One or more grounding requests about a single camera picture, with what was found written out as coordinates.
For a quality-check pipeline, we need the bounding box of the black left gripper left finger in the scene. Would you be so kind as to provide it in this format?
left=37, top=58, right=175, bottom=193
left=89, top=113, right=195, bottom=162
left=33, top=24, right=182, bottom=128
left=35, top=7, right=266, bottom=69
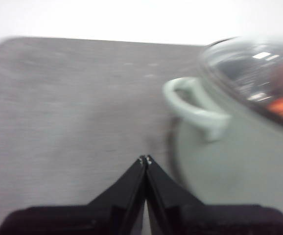
left=0, top=155, right=147, bottom=235

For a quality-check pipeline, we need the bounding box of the glass lid with green knob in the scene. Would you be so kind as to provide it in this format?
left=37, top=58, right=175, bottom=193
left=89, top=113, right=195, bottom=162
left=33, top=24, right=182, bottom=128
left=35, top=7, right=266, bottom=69
left=199, top=36, right=283, bottom=135

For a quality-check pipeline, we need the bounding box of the pale green electric steamer pot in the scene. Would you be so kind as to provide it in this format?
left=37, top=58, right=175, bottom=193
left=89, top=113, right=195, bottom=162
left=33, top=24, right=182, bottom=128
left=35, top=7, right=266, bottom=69
left=162, top=36, right=283, bottom=211

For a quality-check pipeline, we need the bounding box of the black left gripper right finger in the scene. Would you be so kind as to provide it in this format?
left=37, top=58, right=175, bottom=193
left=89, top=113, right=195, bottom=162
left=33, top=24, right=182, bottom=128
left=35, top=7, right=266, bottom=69
left=145, top=155, right=283, bottom=235

